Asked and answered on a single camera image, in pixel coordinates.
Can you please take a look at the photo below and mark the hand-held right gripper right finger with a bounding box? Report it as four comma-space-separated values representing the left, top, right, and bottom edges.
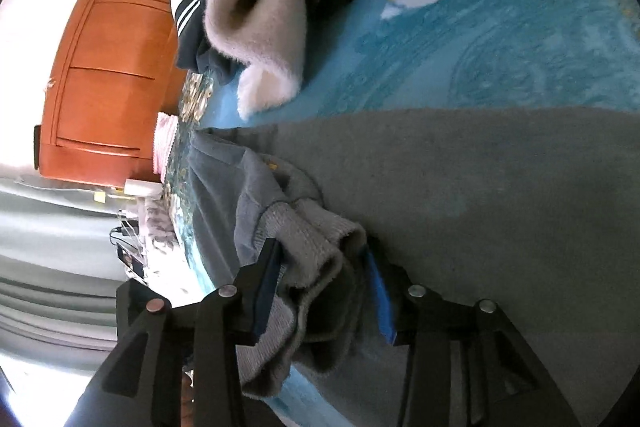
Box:
362, 247, 583, 427

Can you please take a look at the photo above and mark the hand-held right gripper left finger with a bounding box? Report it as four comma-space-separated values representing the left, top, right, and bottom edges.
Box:
75, 237, 286, 427

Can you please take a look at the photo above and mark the grey fleece sweatshirt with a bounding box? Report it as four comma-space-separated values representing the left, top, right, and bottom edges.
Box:
187, 107, 640, 427

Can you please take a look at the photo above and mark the white patterned cloth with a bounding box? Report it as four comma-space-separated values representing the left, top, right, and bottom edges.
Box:
135, 197, 177, 258

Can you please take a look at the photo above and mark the dark phone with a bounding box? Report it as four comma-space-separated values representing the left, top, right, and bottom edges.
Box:
117, 244, 147, 281

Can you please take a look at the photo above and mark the white charger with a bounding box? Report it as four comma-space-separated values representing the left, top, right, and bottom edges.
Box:
122, 179, 162, 198

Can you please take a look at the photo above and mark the pink checked cloth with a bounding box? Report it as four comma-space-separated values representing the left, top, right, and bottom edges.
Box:
150, 112, 180, 175

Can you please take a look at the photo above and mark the grey curtain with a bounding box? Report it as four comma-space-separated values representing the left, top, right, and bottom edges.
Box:
0, 179, 126, 358

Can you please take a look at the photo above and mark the beige fleece garment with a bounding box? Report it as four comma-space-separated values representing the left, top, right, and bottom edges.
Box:
205, 0, 546, 120

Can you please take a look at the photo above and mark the dark jacket with white stripes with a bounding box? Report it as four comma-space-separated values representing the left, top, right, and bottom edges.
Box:
169, 0, 241, 85

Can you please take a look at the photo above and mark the wooden headboard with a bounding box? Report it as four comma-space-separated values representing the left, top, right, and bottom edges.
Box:
39, 0, 211, 188

